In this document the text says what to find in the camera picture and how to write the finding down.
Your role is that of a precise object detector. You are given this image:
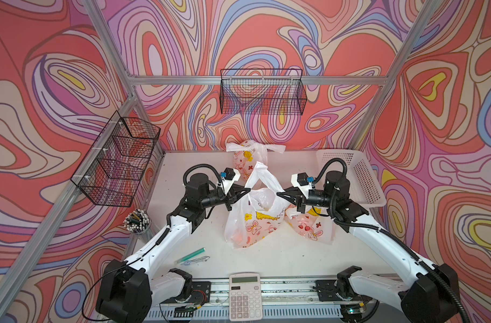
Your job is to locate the white plastic fruit basket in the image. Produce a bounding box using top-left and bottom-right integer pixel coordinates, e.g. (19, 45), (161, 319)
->
(316, 149), (387, 209)

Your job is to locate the clear plastic bag bottom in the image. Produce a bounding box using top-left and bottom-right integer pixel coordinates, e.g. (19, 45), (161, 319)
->
(224, 162), (290, 249)

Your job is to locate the printed white plastic bag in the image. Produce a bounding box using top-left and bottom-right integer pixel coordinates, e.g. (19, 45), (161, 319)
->
(285, 206), (335, 245)

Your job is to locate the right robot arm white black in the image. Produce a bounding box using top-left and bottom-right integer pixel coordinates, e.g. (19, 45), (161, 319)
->
(278, 171), (470, 322)

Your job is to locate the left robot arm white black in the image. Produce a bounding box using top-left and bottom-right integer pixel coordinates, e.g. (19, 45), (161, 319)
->
(96, 168), (250, 322)

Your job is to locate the green pen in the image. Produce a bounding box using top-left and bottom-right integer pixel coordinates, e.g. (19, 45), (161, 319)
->
(175, 248), (205, 264)

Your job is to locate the cup of pens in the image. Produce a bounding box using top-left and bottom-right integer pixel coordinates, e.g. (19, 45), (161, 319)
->
(123, 209), (151, 234)

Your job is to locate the white desk calculator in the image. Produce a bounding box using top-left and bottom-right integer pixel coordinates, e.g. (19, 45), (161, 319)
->
(229, 273), (264, 322)

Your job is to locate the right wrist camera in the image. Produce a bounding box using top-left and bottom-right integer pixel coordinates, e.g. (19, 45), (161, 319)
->
(291, 172), (315, 190)

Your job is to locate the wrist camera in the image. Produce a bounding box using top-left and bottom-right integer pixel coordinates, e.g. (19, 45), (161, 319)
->
(221, 168), (241, 195)
(291, 172), (315, 190)

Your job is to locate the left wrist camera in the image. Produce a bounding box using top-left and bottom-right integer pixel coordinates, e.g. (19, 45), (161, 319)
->
(221, 168), (241, 195)

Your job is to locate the black wire basket left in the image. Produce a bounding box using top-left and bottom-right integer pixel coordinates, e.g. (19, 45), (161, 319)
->
(71, 112), (161, 207)

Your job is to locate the black wire basket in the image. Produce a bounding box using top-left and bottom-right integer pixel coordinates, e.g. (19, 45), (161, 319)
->
(71, 112), (161, 207)
(219, 67), (307, 115)

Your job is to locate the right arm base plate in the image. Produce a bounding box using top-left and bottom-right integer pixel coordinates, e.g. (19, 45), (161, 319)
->
(311, 279), (373, 302)

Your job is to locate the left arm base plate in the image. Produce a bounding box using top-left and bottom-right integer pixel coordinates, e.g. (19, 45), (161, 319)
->
(155, 280), (212, 304)

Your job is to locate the black wire basket back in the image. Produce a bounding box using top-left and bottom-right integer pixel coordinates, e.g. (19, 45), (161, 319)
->
(219, 67), (307, 115)

